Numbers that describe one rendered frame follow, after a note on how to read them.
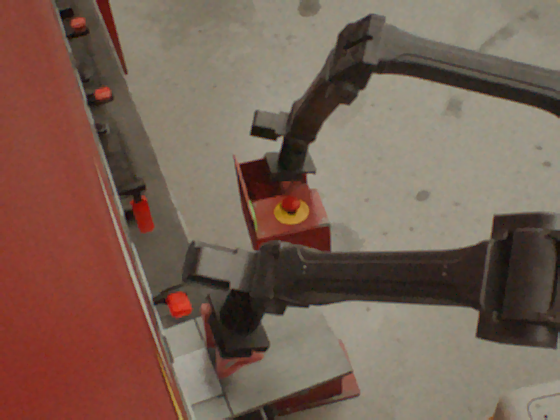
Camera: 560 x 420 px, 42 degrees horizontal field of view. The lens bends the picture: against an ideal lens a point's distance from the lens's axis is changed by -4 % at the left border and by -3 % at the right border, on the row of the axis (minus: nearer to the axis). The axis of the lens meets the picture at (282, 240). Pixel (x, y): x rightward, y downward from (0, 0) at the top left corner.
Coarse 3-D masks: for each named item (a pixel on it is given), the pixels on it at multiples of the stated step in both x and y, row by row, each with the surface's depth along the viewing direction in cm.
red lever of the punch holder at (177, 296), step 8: (168, 288) 87; (176, 288) 87; (184, 288) 87; (160, 296) 87; (168, 296) 83; (176, 296) 82; (184, 296) 82; (168, 304) 81; (176, 304) 79; (184, 304) 79; (176, 312) 79; (184, 312) 79
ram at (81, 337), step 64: (0, 0) 9; (0, 64) 6; (64, 64) 42; (0, 128) 5; (64, 128) 15; (0, 192) 4; (64, 192) 9; (0, 256) 3; (64, 256) 6; (0, 320) 3; (64, 320) 5; (128, 320) 15; (0, 384) 3; (64, 384) 4; (128, 384) 9
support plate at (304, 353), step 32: (192, 320) 116; (288, 320) 115; (320, 320) 114; (288, 352) 111; (320, 352) 111; (224, 384) 108; (256, 384) 108; (288, 384) 108; (320, 384) 108; (224, 416) 105
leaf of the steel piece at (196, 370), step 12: (204, 348) 112; (180, 360) 111; (192, 360) 111; (204, 360) 111; (180, 372) 110; (192, 372) 110; (204, 372) 110; (192, 384) 108; (204, 384) 108; (216, 384) 108; (192, 396) 107; (204, 396) 107; (216, 396) 107
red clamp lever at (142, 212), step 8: (128, 184) 100; (136, 184) 100; (144, 184) 101; (120, 192) 100; (128, 192) 100; (136, 192) 101; (136, 200) 103; (144, 200) 103; (136, 208) 103; (144, 208) 104; (136, 216) 104; (144, 216) 105; (144, 224) 106; (152, 224) 107; (144, 232) 107
